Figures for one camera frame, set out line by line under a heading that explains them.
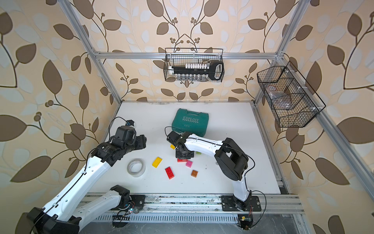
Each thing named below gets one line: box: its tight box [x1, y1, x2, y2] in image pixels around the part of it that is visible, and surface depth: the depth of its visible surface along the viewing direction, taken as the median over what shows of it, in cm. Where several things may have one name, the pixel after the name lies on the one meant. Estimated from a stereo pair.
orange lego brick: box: [190, 169, 199, 178], surface depth 84 cm
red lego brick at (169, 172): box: [164, 166, 175, 180], surface depth 85 cm
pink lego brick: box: [186, 159, 193, 169], surface depth 88 cm
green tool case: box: [171, 108, 210, 137], surface depth 106 cm
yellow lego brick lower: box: [151, 156, 163, 169], surface depth 90 cm
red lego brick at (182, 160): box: [177, 158, 188, 163], surface depth 90 cm
